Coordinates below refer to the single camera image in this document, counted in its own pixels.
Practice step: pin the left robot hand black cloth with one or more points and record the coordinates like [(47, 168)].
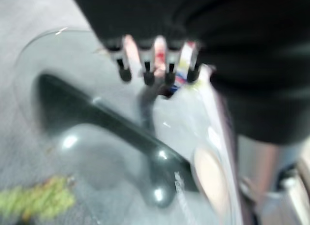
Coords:
[(218, 29)]

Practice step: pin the clear plastic bag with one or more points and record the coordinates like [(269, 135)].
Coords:
[(179, 118)]

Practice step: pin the colourful printed package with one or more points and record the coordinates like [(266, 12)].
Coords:
[(186, 58)]

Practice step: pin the green grape bunch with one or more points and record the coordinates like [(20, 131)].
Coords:
[(34, 200)]

